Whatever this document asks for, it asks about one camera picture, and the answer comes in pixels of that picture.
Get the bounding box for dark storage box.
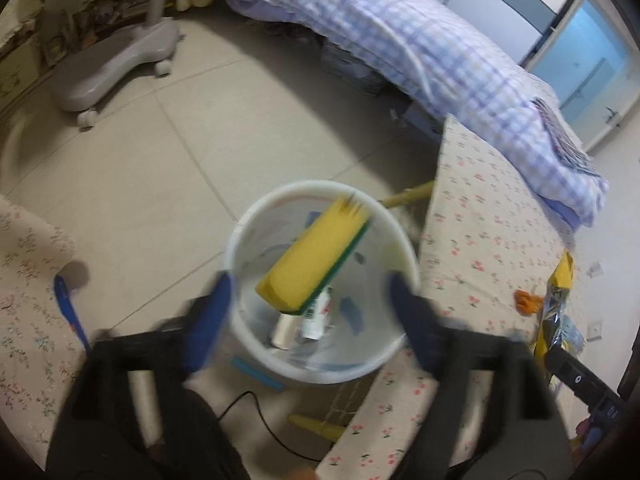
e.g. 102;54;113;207
320;40;388;96

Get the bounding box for blue glass door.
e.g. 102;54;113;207
530;0;640;146

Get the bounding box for grey striped scarf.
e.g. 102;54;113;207
530;96;601;178

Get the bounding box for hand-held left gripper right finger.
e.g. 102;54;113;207
387;272;573;480

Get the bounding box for blue pen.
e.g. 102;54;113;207
53;275;92;356

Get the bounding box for orange clip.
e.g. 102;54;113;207
515;290;543;316

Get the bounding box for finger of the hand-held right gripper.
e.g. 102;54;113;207
546;345;608;401

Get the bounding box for white plastic bucket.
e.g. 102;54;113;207
223;180;421;385

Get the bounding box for blue flat strip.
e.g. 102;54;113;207
231;356;286;393

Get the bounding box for sliding wardrobe doors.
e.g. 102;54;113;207
390;0;591;68

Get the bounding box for blue plaid blanket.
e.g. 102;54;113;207
207;0;610;228

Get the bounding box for white squeeze tube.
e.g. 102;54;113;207
300;287;335;341

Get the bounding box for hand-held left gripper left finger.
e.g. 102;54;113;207
47;270;236;480

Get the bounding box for cluttered wooden shelf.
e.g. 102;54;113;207
0;0;101;111

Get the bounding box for cherry print tablecloth table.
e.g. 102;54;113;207
315;114;591;480

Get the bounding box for yellow green sponge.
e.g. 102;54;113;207
255;195;372;317

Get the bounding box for yellow snack bag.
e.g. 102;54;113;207
534;250;586;391

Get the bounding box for pale floral cloth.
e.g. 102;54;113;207
0;195;96;441

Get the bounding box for black cable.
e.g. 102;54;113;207
217;391;326;463

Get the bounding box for purple blanket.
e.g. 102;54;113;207
222;0;301;23

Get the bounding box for yellow table leg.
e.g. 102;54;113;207
288;413;346;443
380;182;435;209

